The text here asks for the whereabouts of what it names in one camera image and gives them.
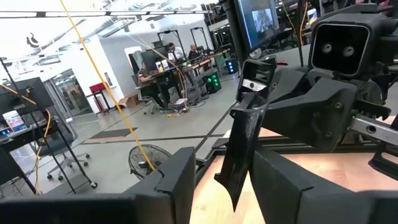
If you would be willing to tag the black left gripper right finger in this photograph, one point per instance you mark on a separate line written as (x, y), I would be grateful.
(311, 208)

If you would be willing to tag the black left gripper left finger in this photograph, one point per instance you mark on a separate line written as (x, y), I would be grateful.
(93, 211)

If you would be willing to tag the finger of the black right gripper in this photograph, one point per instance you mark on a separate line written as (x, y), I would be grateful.
(311, 115)
(258, 71)

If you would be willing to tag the black computer blue lights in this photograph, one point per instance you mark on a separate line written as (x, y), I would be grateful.
(231, 67)

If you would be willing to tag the grey side table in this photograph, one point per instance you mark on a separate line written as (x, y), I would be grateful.
(289, 57)

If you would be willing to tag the black computer green lights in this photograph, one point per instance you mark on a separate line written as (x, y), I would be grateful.
(213, 81)

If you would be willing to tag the black monitor blue screen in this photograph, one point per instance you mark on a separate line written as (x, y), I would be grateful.
(258, 21)

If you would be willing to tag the wooden office desk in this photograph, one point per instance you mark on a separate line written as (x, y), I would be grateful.
(192, 67)

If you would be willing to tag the person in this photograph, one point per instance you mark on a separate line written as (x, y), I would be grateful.
(194, 52)
(174, 53)
(146, 77)

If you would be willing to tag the black floor fan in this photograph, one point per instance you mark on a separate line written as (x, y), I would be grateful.
(141, 161)

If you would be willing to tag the grey office chair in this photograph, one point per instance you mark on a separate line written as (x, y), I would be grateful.
(59, 146)

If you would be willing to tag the black floor mat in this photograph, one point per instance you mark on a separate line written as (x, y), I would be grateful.
(113, 133)

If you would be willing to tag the cardboard box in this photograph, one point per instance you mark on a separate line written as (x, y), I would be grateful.
(129, 101)

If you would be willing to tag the red box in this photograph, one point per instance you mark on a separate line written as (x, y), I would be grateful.
(98, 87)

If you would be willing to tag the black equipment cart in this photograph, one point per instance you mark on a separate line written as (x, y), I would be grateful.
(28, 93)

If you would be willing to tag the black aluminium table frame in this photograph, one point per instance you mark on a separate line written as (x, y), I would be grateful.
(273, 143)

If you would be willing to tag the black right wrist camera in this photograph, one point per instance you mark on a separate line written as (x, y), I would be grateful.
(339, 49)

